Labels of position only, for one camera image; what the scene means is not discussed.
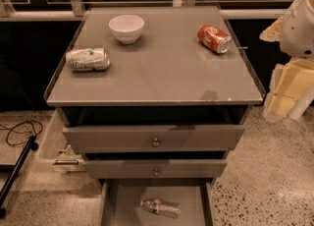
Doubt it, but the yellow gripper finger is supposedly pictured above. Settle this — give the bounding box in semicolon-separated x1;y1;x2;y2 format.
259;18;283;42

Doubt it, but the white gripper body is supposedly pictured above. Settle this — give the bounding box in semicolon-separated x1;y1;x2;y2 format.
263;57;314;122

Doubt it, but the clear plastic water bottle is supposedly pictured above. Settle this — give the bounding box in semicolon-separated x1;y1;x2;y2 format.
140;198;181;219

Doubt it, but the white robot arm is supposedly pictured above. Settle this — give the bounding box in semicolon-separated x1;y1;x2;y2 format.
259;0;314;122

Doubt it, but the grey drawer cabinet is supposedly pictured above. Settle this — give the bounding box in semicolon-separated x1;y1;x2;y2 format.
43;5;267;185

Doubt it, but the grey top drawer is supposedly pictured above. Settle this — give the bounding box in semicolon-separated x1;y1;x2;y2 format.
63;125;244;154

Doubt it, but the grey drawer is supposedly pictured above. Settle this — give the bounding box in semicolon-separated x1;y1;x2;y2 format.
84;159;227;179
99;179;218;226
63;125;244;154

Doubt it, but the grey middle drawer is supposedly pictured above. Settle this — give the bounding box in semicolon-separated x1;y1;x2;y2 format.
84;159;227;179

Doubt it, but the grey bottom drawer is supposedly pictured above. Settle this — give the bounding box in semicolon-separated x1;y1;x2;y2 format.
99;179;218;226

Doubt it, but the red cola can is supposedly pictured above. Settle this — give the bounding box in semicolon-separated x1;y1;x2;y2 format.
197;24;232;54

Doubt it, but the white ceramic bowl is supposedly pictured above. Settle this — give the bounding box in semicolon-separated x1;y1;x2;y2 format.
108;15;144;44

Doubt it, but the white green soda can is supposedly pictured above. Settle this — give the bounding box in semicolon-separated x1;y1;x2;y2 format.
66;48;110;72

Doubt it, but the black stand leg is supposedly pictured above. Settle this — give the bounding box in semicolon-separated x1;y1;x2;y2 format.
0;136;39;219

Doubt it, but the white cylindrical post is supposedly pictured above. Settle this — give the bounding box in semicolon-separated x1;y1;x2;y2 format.
288;85;314;120

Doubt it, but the black floor cable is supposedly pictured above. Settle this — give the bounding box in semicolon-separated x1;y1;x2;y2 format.
0;120;44;148

